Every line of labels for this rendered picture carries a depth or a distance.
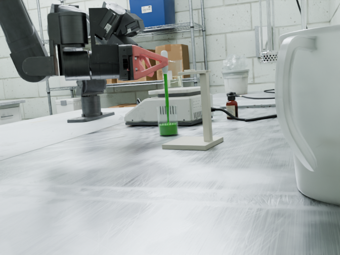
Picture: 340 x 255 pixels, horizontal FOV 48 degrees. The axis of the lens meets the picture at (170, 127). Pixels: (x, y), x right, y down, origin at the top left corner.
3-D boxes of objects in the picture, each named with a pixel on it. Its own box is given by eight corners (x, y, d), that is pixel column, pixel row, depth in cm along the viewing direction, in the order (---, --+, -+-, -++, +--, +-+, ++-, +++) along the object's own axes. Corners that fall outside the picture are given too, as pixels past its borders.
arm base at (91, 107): (113, 92, 134) (96, 93, 136) (82, 96, 115) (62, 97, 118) (115, 114, 135) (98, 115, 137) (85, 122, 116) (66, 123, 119)
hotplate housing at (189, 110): (123, 126, 99) (120, 95, 98) (151, 119, 110) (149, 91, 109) (200, 126, 88) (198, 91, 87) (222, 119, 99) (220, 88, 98)
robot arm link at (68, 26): (86, 16, 78) (25, 18, 76) (85, 9, 69) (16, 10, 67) (91, 74, 79) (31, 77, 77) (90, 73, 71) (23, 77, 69)
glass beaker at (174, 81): (185, 89, 95) (183, 56, 94) (164, 91, 94) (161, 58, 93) (181, 89, 101) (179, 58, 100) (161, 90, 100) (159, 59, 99)
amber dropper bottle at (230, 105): (231, 118, 100) (230, 91, 99) (241, 118, 98) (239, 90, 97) (224, 119, 98) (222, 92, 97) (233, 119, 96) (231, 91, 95)
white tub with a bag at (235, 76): (244, 92, 207) (242, 52, 204) (255, 93, 193) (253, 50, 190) (219, 94, 204) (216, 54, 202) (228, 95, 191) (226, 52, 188)
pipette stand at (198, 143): (162, 149, 64) (156, 72, 62) (182, 140, 71) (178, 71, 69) (205, 150, 60) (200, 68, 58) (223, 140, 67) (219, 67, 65)
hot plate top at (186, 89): (146, 94, 95) (146, 90, 95) (170, 91, 105) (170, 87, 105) (189, 92, 89) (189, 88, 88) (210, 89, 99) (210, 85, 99)
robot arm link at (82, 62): (93, 45, 77) (58, 46, 76) (93, 42, 72) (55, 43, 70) (96, 79, 78) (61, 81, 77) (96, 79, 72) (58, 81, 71)
